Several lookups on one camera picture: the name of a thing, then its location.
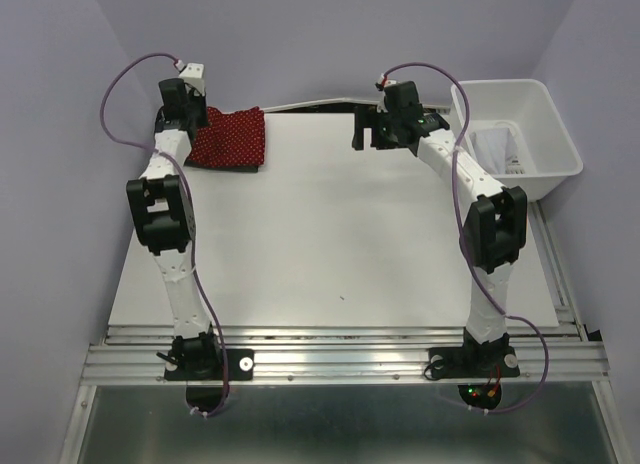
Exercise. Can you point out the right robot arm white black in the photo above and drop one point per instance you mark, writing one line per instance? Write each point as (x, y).
(491, 220)

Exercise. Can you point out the white plastic bin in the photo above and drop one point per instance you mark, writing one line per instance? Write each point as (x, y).
(541, 154)

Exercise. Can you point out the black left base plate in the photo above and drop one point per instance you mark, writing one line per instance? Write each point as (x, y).
(240, 368)

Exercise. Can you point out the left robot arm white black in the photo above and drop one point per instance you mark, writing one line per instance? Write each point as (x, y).
(164, 224)

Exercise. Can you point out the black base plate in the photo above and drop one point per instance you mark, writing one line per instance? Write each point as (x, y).
(240, 368)
(470, 364)

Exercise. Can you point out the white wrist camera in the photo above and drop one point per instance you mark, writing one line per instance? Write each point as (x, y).
(381, 84)
(193, 74)

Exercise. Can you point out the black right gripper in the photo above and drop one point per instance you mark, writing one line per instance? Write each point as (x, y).
(365, 118)

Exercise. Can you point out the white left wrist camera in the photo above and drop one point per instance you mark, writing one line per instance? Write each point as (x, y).
(193, 74)

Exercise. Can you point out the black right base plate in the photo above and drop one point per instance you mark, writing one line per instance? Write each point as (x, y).
(470, 364)

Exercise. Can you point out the aluminium rail frame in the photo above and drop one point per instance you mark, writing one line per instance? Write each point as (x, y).
(339, 355)

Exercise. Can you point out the red dotted skirt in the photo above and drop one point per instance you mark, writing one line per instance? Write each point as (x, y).
(231, 140)

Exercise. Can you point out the dark grey dotted skirt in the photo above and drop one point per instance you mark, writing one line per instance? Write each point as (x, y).
(228, 169)

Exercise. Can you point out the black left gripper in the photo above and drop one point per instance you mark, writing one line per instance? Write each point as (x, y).
(201, 122)

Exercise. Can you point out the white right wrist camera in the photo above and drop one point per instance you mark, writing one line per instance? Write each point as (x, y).
(381, 84)

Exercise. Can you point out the white garment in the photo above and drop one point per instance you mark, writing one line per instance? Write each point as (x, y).
(496, 150)

